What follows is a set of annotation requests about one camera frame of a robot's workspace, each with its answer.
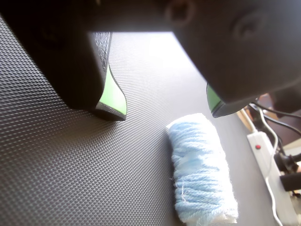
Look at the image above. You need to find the black power plug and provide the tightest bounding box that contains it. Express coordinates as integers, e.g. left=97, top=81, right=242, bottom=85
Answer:
left=280, top=173, right=301, bottom=192
left=275, top=150, right=301, bottom=170

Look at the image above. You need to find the light blue yarn-wrapped block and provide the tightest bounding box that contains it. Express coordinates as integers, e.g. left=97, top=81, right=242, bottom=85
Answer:
left=166, top=113, right=239, bottom=224

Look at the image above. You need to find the thin white cable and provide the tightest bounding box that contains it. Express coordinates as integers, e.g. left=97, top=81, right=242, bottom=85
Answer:
left=257, top=108, right=286, bottom=226

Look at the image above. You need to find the black plug cable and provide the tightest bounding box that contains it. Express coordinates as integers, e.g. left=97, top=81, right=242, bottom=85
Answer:
left=248, top=103, right=301, bottom=137

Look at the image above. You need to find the white power strip red switch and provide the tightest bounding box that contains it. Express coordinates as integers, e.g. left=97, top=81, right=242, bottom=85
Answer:
left=246, top=131, right=301, bottom=226

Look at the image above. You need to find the black gripper finger curved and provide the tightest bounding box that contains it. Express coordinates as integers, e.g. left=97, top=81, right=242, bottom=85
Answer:
left=164, top=0, right=301, bottom=119

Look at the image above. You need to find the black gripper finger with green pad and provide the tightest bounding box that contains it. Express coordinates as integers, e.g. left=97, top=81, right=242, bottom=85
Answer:
left=0, top=0, right=127, bottom=122

